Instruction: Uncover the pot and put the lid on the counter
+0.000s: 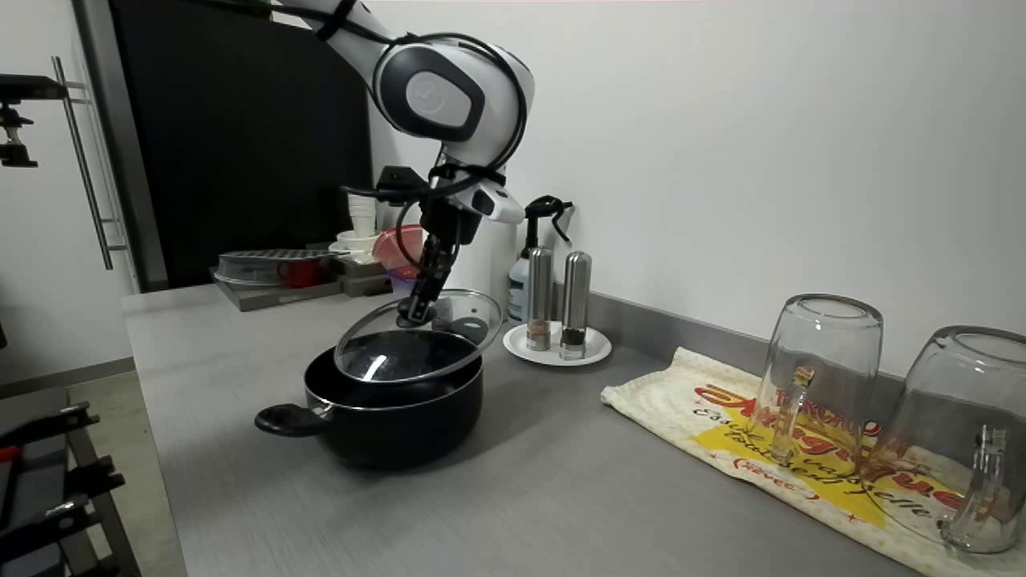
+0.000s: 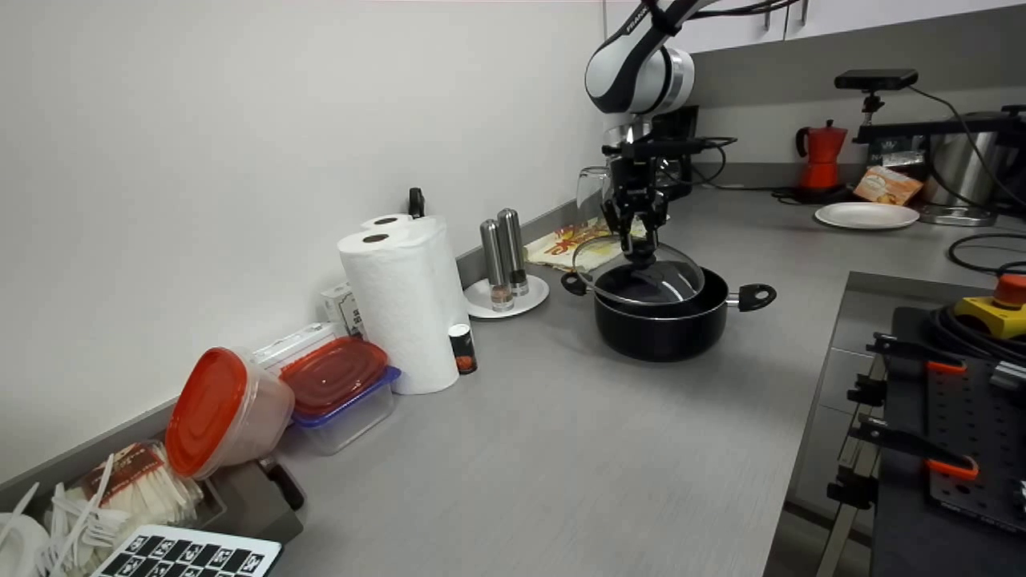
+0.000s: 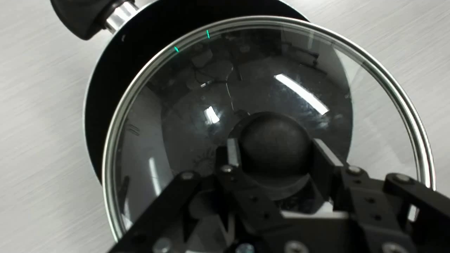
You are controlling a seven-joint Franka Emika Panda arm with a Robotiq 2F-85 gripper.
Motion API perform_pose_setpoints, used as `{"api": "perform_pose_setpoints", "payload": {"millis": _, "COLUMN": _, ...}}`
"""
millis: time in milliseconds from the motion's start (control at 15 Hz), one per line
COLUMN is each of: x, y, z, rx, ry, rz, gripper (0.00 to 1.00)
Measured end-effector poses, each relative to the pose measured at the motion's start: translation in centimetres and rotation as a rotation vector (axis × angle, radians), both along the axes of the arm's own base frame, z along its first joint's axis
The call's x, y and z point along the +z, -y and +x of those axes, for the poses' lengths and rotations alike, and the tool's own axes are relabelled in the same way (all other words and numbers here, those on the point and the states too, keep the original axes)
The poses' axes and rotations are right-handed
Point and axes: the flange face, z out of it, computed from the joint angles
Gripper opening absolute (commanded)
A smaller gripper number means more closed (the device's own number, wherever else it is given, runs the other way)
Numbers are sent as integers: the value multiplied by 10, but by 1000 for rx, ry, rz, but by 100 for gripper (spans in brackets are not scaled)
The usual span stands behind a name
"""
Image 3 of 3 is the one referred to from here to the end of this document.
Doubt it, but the glass lid with black knob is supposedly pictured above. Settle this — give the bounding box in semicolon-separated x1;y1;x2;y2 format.
100;14;437;245

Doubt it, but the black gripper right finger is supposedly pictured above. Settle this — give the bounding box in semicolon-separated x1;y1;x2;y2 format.
308;136;450;253

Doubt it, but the black frying pan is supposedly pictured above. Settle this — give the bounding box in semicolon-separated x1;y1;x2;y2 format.
48;0;356;186

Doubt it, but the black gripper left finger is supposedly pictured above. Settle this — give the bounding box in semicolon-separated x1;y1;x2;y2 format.
108;136;285;253

